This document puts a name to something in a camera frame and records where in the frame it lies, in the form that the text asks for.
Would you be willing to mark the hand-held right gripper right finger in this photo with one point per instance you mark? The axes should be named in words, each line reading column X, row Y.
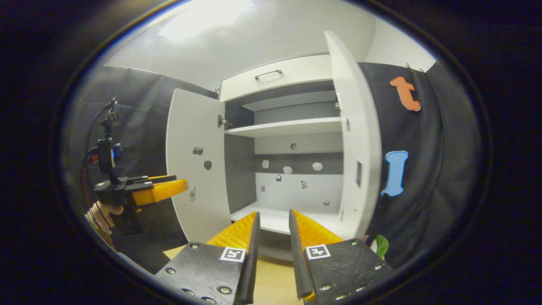
column 298, row 262

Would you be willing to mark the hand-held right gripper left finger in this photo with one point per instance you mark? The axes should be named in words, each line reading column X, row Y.
column 250, row 262

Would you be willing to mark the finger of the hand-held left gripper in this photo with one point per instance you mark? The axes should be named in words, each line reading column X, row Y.
column 154, row 179
column 161, row 192

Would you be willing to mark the beige double-door shoe cabinet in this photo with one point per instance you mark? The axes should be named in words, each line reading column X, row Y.
column 241, row 169

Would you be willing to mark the white cabinet shelf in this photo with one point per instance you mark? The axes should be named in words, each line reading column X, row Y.
column 288, row 127
column 275, row 218

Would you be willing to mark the beige cabinet drawer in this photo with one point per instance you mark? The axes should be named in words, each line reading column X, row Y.
column 296, row 74

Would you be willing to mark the black backdrop cloth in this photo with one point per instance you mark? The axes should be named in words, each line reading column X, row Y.
column 139, row 127
column 444, row 169

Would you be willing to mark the watermelon slice toy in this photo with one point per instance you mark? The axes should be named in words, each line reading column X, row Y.
column 381, row 246

